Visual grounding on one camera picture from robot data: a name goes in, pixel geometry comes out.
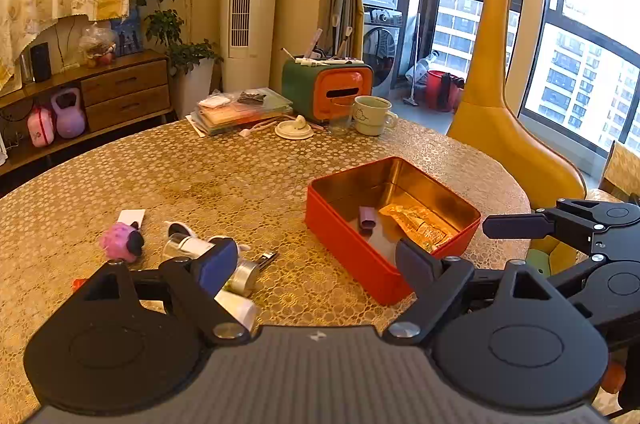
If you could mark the black speaker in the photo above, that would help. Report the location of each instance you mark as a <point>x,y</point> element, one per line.
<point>41,64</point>

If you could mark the green orange tissue box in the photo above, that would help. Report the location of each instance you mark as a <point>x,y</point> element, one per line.
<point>314,91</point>

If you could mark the clear bottle of yellow pills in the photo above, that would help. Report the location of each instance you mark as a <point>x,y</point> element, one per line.
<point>220,268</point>

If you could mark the cream ceramic mug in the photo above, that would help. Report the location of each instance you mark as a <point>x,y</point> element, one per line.
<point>372,115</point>

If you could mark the bag of fruit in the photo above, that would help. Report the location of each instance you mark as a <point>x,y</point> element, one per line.
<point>97,46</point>

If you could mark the yellow giraffe shaped chair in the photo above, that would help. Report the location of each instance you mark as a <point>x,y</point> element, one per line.
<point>484,121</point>

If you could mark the purple kettlebell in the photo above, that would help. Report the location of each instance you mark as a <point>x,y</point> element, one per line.
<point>70,119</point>

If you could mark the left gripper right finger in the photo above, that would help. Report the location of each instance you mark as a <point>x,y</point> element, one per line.
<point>438,285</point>

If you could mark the white sunglasses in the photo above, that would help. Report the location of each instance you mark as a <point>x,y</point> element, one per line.
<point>187,233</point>

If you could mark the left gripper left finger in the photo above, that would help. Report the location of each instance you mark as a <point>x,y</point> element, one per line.
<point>191,303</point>

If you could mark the wooden tv cabinet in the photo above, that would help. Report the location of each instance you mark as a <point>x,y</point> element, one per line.
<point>132,89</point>

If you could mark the small purple item in box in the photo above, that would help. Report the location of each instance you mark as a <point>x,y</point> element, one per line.
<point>367,218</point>

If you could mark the pink purple sheep toy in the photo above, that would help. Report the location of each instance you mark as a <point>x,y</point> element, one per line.
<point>123,241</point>

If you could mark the washing machine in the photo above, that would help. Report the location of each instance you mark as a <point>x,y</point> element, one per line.
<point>382,21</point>

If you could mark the clear drinking glass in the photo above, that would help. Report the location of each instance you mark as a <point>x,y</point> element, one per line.
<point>340,115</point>

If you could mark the stack of books and folders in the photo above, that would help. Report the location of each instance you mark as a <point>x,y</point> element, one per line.
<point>222,111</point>

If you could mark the red bucket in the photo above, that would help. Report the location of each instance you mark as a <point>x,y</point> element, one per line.
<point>443,91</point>

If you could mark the white round lid with knob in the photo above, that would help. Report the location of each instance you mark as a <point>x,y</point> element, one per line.
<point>297,129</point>

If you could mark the red metal tin box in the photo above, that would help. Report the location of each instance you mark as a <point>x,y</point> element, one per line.
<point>332,206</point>

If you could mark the metal nail clipper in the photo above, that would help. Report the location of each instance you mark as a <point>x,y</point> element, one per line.
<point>266,259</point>

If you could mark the blue picture box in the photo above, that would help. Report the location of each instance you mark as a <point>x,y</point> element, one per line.
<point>128,33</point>

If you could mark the small white card box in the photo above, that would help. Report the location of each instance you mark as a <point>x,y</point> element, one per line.
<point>132,218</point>

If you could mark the orange snack packet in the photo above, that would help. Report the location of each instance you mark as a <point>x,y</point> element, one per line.
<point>420,224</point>

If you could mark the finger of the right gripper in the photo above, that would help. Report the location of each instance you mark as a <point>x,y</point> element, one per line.
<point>520,226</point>

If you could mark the red candy wrapper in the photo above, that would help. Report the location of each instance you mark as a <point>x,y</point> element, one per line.
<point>77,284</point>

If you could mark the white yellow plastic bottle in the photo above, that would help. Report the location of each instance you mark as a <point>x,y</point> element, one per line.
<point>241,308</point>

